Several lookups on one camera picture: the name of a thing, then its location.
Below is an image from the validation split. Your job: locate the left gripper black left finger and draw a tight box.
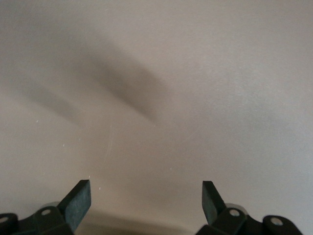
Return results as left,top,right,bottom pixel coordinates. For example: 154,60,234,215
0,179,92,235

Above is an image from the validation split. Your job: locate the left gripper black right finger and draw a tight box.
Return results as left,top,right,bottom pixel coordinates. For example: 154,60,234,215
195,180,308,235

